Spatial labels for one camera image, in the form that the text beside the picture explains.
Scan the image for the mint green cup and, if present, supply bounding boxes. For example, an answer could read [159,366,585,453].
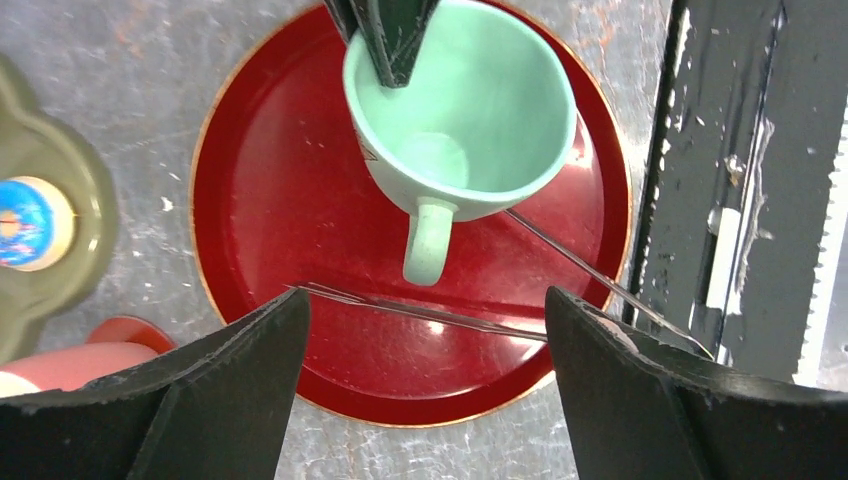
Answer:
[342,1,577,286]

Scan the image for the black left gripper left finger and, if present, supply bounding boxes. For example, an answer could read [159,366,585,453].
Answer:
[1,289,310,479]

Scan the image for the round red tray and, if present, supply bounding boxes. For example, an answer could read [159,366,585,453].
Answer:
[191,4,611,427]

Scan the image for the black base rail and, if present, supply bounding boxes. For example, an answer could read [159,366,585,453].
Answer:
[632,0,847,386]

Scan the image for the metal tongs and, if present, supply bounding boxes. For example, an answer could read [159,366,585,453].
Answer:
[291,206,715,362]

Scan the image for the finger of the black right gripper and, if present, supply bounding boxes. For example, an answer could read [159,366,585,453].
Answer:
[324,0,438,89]

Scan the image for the red round coaster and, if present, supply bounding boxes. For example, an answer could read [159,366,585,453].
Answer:
[86,315,178,354]

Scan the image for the green three-tier stand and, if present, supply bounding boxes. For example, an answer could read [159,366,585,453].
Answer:
[1,56,119,362]

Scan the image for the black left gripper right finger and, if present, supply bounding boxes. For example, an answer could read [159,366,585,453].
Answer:
[545,286,847,479]

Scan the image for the pink mug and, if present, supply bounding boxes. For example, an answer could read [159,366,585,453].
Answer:
[1,342,158,398]

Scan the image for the blue frosted donut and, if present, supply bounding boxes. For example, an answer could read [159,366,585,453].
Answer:
[1,176,76,272]

